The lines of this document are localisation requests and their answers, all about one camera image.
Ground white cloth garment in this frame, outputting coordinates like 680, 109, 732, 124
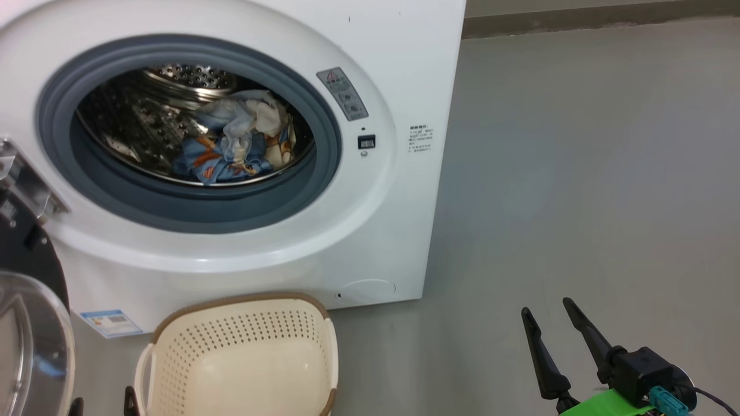
223, 95, 290, 162

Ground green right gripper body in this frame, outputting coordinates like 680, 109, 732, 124
558, 388, 654, 416

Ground white front-load washing machine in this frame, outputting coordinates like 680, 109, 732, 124
0, 0, 467, 339

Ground blue white energy label sticker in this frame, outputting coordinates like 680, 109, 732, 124
81, 310, 143, 339

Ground round white filter cover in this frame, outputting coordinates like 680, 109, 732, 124
337, 278, 397, 301

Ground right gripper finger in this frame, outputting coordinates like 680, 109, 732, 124
562, 298, 628, 385
520, 307, 579, 413

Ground grey warning sticker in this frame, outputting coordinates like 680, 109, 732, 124
316, 68, 369, 122

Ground grey wall baseboard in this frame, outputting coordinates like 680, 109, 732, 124
462, 0, 740, 40

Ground steel washing machine drum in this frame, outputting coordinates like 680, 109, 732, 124
75, 64, 316, 187

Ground dark round washer door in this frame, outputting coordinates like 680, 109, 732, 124
0, 139, 77, 416

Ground thin black cable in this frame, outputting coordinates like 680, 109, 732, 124
693, 386, 740, 403

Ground cream perforated laundry basket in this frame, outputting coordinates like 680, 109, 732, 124
134, 292, 339, 416

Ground blue cartoon print garment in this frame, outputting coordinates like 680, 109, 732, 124
172, 90, 298, 184

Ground teal cable connector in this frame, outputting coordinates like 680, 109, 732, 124
649, 386, 691, 416

